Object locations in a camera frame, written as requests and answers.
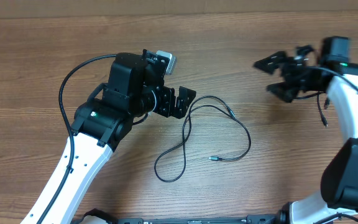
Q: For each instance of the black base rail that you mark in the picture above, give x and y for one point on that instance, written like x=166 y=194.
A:
x=98 y=216

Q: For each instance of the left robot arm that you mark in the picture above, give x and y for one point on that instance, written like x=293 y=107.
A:
x=135 y=88

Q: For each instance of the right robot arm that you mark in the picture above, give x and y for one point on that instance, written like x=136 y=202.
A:
x=337 y=77

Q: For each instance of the cardboard board backdrop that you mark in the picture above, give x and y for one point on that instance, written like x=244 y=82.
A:
x=11 y=9

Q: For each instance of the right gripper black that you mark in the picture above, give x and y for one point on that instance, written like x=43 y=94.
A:
x=272 y=60

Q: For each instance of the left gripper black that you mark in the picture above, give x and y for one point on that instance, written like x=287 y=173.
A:
x=166 y=109

